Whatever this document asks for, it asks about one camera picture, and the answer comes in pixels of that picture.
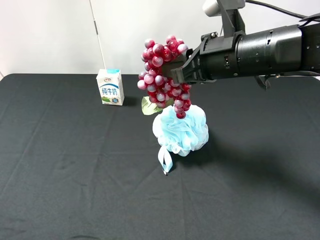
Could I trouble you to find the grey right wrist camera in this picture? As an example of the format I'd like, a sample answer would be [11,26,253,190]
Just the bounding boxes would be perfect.
[202,0,246,38]

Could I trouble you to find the red artificial grape bunch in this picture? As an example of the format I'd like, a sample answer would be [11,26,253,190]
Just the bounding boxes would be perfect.
[137,35,191,119]

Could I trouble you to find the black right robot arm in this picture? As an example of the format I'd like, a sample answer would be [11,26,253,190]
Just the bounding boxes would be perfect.
[161,10,320,89]

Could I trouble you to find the light blue mesh bath loofah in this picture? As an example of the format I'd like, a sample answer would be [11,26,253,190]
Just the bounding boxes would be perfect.
[152,104,209,175]

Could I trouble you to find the black tablecloth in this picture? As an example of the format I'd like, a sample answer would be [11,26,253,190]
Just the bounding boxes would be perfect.
[0,74,320,240]

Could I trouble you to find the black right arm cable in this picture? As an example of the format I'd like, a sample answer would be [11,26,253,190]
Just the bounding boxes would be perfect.
[244,0,320,20]

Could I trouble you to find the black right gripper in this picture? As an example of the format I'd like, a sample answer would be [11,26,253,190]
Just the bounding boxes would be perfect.
[161,33,240,84]

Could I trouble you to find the white blue milk carton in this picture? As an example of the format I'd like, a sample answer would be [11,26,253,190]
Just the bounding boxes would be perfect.
[96,69,125,106]

